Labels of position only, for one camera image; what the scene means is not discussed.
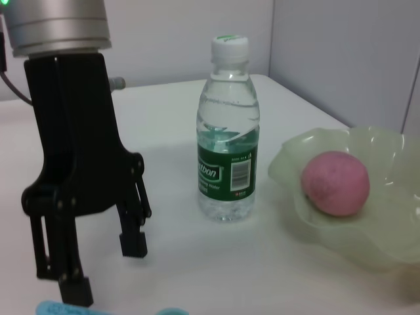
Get green label water bottle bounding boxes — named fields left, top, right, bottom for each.
left=196, top=33, right=261, bottom=223

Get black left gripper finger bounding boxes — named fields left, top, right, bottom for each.
left=116, top=173, right=153, bottom=257
left=30, top=215, right=95, bottom=306

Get pink peach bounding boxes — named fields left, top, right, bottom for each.
left=301, top=150, right=371, bottom=217

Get pale green glass fruit plate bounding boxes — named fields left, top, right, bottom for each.
left=267, top=126, right=420, bottom=273

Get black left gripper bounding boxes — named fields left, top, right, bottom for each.
left=21, top=52, right=145, bottom=217

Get blue scissors with sheath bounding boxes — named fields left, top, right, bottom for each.
left=35, top=300, right=190, bottom=315

